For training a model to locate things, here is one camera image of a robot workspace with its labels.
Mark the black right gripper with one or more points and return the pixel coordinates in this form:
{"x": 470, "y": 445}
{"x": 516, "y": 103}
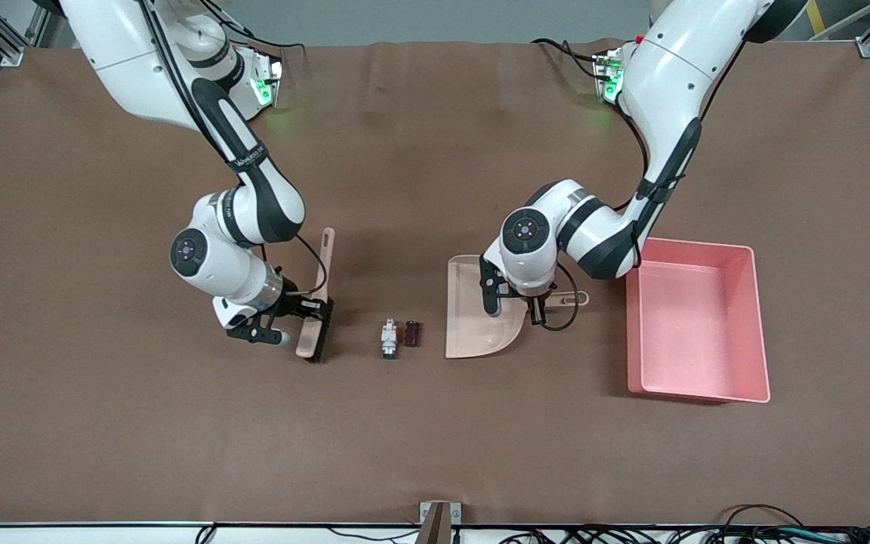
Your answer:
{"x": 300, "y": 305}

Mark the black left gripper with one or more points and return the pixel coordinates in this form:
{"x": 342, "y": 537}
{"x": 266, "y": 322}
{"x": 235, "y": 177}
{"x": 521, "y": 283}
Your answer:
{"x": 537, "y": 308}

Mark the beige hand brush black bristles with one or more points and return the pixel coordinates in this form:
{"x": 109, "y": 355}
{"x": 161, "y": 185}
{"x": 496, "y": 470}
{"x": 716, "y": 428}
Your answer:
{"x": 306, "y": 340}

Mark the beige plastic dustpan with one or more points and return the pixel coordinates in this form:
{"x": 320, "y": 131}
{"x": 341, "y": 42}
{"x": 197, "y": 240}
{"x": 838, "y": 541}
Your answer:
{"x": 473, "y": 325}

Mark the white electronic component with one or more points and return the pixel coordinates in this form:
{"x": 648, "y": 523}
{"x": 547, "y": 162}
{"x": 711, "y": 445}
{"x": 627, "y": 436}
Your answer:
{"x": 389, "y": 336}

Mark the dark brown electronic component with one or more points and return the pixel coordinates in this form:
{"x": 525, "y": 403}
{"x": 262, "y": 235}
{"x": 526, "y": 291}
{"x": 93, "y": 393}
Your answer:
{"x": 412, "y": 334}

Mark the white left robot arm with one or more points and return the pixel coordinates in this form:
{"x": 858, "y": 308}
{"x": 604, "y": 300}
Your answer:
{"x": 661, "y": 68}

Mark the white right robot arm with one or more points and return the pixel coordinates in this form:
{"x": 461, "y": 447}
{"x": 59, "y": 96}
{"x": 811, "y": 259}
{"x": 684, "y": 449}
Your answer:
{"x": 208, "y": 264}

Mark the pink plastic bin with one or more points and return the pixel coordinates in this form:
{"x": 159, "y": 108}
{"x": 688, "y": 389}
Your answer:
{"x": 695, "y": 325}

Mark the brown table mat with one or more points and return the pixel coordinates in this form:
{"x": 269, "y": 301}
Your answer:
{"x": 435, "y": 438}

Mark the white table edge strip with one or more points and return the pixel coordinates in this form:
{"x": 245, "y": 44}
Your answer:
{"x": 103, "y": 535}

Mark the gray metal mount bracket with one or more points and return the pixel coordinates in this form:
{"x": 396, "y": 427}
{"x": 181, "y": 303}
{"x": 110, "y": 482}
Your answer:
{"x": 439, "y": 517}

